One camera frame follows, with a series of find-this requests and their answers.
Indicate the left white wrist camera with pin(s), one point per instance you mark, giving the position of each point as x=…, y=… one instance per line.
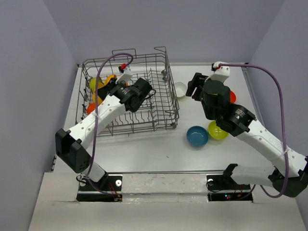
x=125, y=76

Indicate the grey wire dish rack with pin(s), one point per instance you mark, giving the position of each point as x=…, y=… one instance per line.
x=161, y=110

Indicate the blue bowl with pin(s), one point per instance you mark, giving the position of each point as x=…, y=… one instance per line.
x=197, y=136

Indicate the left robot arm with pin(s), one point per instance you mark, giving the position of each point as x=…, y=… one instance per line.
x=72, y=144

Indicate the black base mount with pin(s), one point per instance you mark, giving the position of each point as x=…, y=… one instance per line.
x=221, y=189
x=111, y=191

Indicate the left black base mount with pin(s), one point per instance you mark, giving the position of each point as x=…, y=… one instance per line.
x=111, y=191

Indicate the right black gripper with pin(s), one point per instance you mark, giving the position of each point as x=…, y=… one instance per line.
x=198, y=81

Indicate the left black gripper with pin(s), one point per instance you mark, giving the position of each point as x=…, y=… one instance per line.
x=103, y=92

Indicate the yellow bowl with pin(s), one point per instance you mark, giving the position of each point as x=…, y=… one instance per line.
x=96, y=99
x=111, y=78

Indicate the metal rail at front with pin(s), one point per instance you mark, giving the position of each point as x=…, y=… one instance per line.
x=171, y=172

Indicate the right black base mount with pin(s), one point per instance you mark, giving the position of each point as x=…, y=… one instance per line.
x=221, y=189

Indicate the lime green bowl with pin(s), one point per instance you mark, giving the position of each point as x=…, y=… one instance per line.
x=215, y=132
x=93, y=84

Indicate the orange-red bowl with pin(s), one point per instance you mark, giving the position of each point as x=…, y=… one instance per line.
x=90, y=108
x=233, y=97

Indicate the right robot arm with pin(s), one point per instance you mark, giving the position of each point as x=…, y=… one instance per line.
x=288, y=172

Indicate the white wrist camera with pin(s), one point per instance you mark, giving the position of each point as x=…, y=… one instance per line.
x=125, y=76
x=221, y=72

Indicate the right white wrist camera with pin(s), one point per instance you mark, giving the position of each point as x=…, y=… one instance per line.
x=221, y=72

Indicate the square white bowl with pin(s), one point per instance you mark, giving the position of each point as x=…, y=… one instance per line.
x=180, y=89

